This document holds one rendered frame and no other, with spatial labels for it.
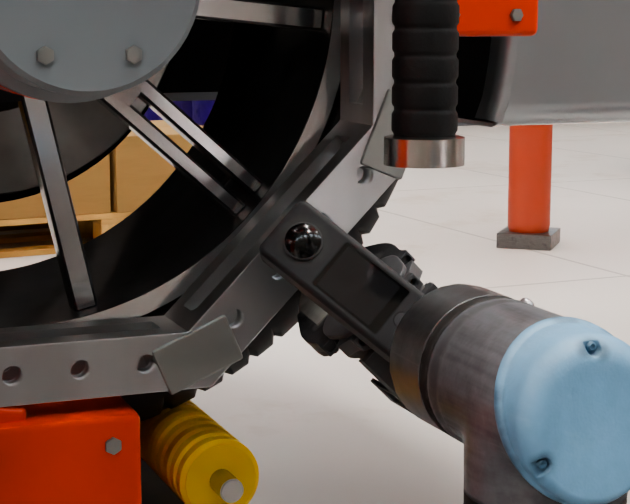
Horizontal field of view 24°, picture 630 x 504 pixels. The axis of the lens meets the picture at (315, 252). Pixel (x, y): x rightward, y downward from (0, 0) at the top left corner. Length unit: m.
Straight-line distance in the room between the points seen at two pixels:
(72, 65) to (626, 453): 0.36
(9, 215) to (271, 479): 2.68
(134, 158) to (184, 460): 4.31
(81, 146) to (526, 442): 0.54
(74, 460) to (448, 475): 1.78
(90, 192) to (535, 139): 1.61
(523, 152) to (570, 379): 4.56
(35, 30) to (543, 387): 0.32
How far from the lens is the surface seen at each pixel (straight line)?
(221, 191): 1.08
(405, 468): 2.74
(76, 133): 1.17
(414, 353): 0.86
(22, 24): 0.79
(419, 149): 0.78
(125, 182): 5.30
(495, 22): 1.05
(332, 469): 2.73
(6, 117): 1.16
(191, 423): 1.06
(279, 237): 0.94
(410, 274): 0.96
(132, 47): 0.80
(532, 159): 5.30
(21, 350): 0.96
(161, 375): 0.98
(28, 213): 5.20
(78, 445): 0.97
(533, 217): 5.33
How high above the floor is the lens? 0.83
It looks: 9 degrees down
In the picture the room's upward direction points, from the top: straight up
